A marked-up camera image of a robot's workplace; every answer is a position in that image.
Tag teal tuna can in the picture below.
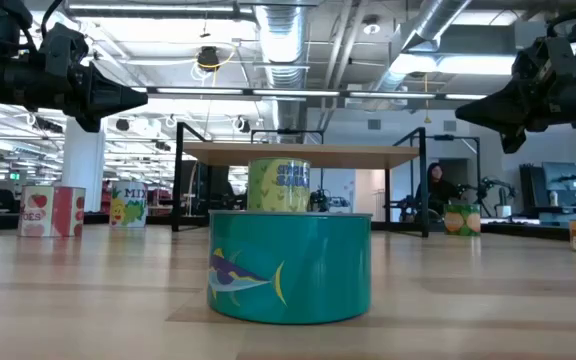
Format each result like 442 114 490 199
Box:
206 209 373 325

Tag computer monitor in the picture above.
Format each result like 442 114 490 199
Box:
541 161 576 206

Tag green peach can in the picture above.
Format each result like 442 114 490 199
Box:
442 202 482 237

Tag wooden shelf black metal legs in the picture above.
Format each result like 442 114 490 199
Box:
171 122 430 239

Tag white mixed fruit can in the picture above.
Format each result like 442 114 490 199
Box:
109 180 148 229

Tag yellow-green sauce can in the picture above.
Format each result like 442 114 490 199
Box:
246 157 312 213

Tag black metal background frame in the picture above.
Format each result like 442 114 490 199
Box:
427 133 482 221

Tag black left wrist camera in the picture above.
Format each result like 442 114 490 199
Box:
40 22 90 71

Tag white red tomatoes can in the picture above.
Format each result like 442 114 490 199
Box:
16 184 87 239

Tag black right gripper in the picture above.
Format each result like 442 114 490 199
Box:
455 64 576 155

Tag black ceiling device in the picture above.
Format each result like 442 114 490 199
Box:
196 45 221 72

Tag silver smooth ceiling duct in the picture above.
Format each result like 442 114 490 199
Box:
367 0 474 94

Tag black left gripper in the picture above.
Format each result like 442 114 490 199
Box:
27 59 149 134

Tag person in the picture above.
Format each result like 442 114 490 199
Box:
411 162 464 224

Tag black metal table frame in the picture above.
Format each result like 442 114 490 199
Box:
0 212 572 242

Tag white pillar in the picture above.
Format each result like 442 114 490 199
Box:
61 117 107 214

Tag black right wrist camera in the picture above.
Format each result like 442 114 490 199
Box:
512 37 576 81

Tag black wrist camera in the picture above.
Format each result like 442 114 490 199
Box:
512 37 576 81
40 22 90 71

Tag yellow hanging pendant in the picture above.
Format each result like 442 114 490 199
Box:
422 74 432 125

